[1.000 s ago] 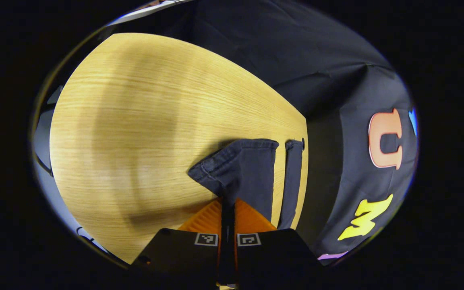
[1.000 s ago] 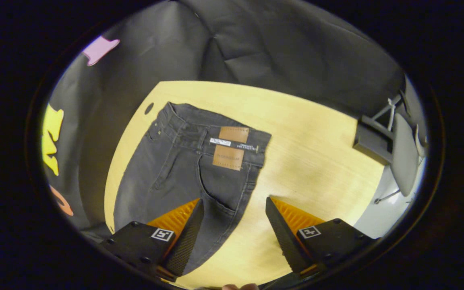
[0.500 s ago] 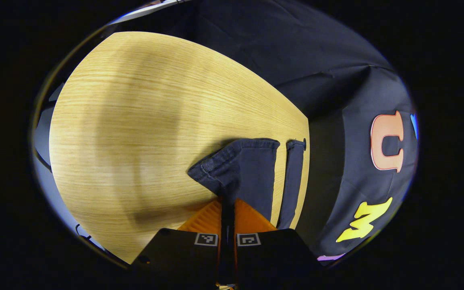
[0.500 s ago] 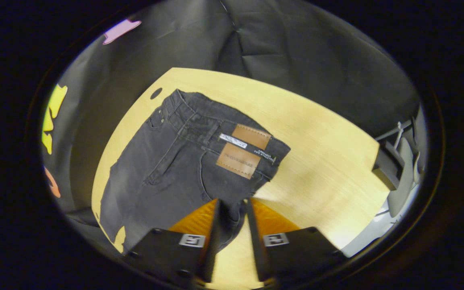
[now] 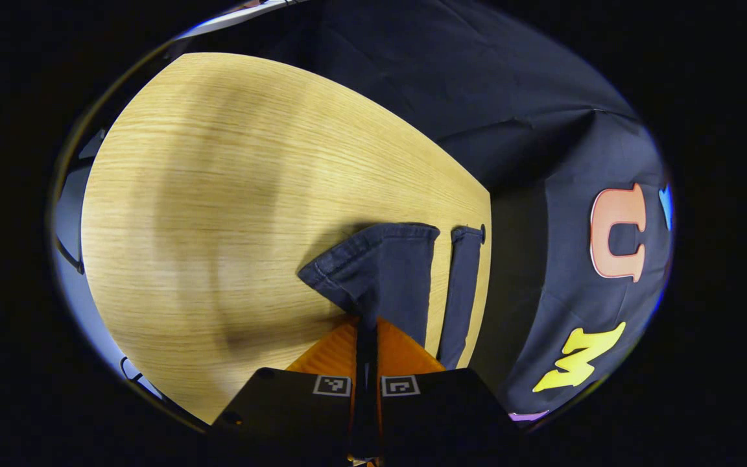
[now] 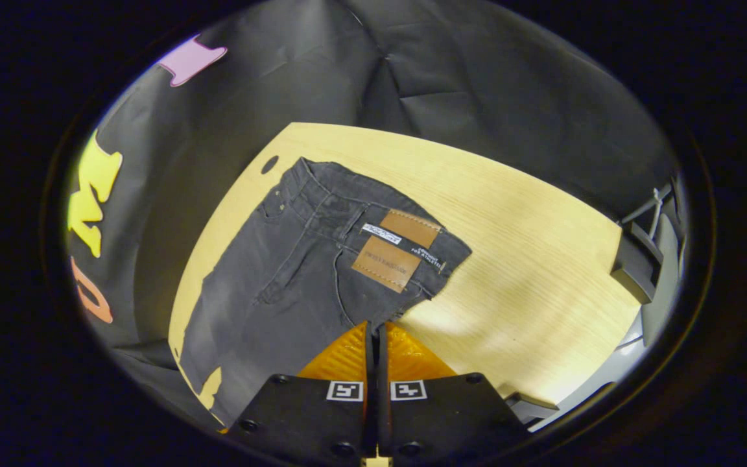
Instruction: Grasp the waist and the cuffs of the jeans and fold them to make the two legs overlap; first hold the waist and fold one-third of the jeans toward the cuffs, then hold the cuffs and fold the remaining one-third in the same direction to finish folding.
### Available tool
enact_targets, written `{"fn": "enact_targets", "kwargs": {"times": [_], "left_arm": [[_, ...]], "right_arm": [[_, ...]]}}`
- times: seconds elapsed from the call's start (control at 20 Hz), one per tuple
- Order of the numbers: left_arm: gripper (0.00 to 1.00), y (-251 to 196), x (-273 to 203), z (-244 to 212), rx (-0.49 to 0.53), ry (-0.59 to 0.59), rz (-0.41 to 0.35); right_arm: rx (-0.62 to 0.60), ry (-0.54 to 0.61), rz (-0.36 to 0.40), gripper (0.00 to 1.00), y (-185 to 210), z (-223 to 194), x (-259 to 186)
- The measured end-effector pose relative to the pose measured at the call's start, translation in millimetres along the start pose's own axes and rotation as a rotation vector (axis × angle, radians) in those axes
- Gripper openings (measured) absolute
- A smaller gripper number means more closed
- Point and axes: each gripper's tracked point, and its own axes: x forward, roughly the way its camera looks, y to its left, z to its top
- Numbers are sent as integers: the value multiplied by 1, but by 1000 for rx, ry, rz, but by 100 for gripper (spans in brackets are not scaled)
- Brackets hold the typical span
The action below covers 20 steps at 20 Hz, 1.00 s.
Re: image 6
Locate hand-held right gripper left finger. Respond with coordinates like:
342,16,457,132
226,322,372,459

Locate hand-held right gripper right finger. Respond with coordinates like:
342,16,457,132
377,322,531,461

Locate black jeans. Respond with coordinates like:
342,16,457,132
176,158,473,425

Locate grey office chair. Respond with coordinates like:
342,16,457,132
506,175,689,432

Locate black backdrop cloth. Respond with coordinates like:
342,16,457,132
65,0,679,429

